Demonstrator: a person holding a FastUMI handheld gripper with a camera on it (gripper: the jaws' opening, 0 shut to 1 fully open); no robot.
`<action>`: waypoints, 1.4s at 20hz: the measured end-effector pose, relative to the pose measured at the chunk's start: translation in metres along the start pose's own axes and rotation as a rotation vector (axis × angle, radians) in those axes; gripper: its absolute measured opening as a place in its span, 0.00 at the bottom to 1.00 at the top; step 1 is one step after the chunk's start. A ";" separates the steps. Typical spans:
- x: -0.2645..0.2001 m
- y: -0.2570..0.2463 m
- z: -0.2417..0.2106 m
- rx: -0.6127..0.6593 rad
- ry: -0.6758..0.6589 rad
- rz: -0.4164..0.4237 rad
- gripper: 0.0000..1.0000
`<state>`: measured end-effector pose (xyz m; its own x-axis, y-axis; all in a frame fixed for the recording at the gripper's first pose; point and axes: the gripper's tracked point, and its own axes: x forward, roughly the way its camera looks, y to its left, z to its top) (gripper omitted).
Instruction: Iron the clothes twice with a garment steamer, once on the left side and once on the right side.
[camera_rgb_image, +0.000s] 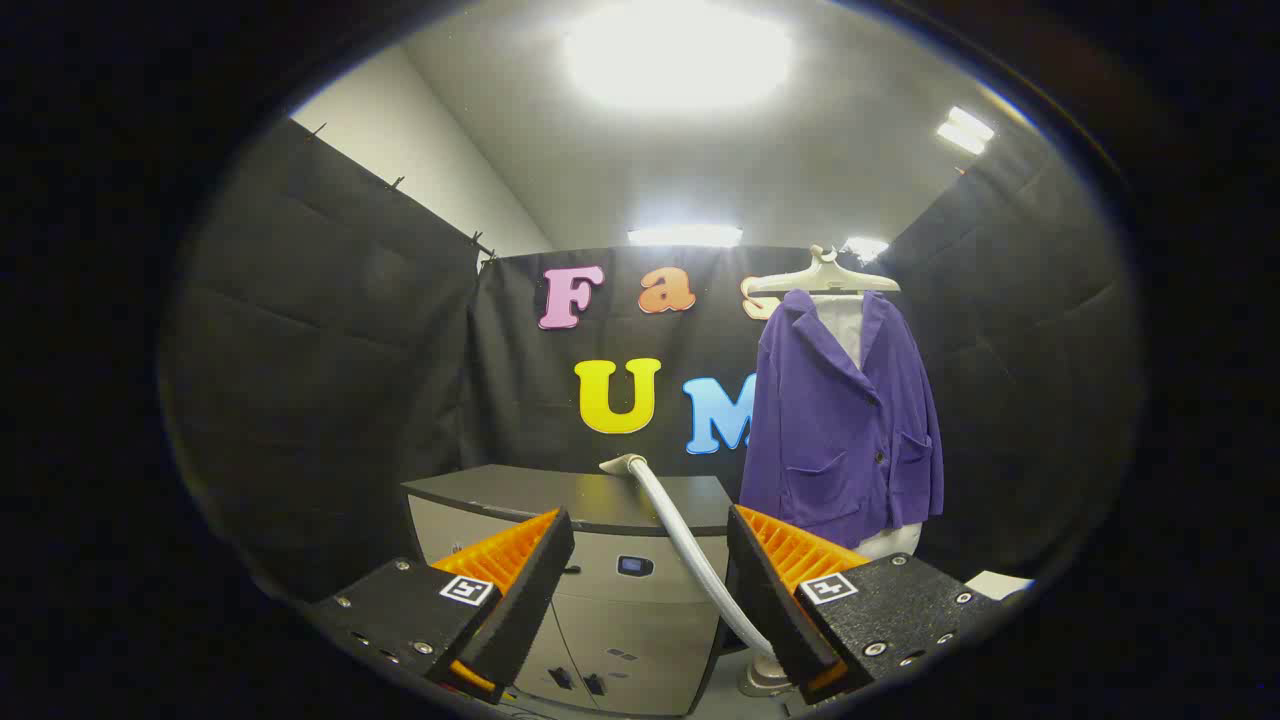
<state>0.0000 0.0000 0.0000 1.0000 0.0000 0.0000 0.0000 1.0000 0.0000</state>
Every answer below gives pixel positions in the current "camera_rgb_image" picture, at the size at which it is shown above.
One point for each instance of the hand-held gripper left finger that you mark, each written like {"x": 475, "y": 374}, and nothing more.
{"x": 525, "y": 600}

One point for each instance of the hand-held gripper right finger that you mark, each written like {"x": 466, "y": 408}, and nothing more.
{"x": 765, "y": 600}

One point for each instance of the white garment steamer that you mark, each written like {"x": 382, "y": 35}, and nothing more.
{"x": 680, "y": 530}

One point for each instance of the purple jacket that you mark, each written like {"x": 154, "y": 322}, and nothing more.
{"x": 830, "y": 430}

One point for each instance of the white clothes hanger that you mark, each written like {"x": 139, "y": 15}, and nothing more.
{"x": 822, "y": 272}

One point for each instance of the beige round base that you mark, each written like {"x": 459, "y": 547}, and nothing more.
{"x": 762, "y": 680}

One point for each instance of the grey cabinet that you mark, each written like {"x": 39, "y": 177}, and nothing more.
{"x": 620, "y": 640}

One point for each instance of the white torso form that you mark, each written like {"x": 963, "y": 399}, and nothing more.
{"x": 890, "y": 543}

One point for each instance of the white flat sheet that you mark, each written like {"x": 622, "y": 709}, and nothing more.
{"x": 1000, "y": 584}

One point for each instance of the black backdrop cloth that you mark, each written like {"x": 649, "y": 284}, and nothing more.
{"x": 330, "y": 350}

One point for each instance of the small ceiling light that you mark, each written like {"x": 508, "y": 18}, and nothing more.
{"x": 865, "y": 247}

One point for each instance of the strip ceiling light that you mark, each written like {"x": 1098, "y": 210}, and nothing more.
{"x": 685, "y": 235}

